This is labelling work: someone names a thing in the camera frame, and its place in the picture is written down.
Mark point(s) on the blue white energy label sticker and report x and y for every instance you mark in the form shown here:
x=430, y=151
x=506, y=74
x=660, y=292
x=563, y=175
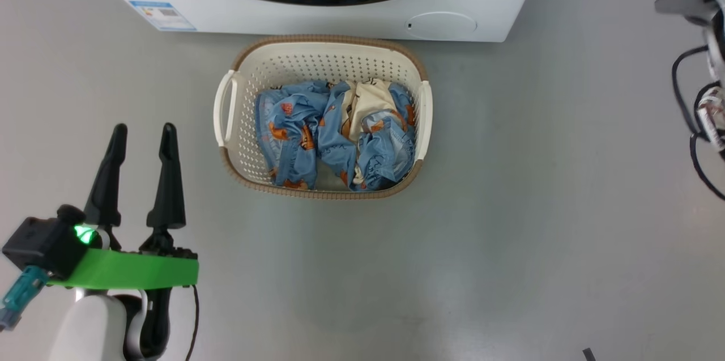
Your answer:
x=161, y=15

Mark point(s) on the dark grey robot base part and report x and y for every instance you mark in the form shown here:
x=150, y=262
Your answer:
x=589, y=355

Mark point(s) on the teal left camera connector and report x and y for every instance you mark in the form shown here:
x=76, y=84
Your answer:
x=22, y=293

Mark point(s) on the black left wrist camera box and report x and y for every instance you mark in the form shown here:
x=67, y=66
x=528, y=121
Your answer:
x=42, y=245

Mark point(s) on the cream printed cloth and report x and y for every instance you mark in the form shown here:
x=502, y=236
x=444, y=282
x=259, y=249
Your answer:
x=371, y=103

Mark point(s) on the cream perforated laundry basket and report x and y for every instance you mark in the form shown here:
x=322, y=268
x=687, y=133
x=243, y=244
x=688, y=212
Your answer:
x=317, y=58

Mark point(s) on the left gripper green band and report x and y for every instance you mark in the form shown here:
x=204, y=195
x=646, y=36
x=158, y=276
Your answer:
x=130, y=270

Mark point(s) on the blue patterned clothing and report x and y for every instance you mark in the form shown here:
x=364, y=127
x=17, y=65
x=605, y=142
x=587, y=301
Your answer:
x=294, y=128

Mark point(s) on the round white filter cover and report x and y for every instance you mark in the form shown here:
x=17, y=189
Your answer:
x=442, y=25

